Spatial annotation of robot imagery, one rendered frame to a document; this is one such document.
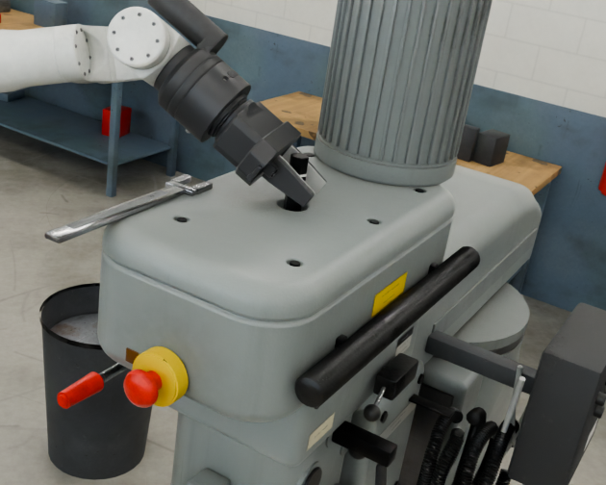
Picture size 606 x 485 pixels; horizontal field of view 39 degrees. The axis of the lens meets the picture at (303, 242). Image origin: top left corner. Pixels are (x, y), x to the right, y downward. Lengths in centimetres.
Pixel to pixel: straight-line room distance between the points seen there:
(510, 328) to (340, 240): 69
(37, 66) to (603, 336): 82
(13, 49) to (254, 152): 30
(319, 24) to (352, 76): 467
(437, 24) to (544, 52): 416
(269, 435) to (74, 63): 48
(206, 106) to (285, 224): 16
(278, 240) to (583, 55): 436
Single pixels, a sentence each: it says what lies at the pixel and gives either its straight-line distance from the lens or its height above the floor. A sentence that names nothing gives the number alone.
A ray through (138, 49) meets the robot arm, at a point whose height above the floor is 205.
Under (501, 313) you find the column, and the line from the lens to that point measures 163.
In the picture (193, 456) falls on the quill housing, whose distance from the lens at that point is 114.
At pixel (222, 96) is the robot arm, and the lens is 98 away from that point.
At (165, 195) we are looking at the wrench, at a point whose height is 190.
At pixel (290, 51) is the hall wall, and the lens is 592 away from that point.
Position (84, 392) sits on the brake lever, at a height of 170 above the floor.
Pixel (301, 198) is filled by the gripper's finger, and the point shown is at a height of 191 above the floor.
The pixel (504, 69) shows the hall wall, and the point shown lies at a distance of 532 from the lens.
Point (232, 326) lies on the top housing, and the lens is 84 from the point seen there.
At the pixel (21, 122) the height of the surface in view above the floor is 23.
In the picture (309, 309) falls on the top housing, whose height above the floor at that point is 187.
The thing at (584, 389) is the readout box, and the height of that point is 169.
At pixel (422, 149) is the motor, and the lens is 114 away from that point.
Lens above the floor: 226
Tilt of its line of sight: 23 degrees down
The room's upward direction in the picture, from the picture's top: 9 degrees clockwise
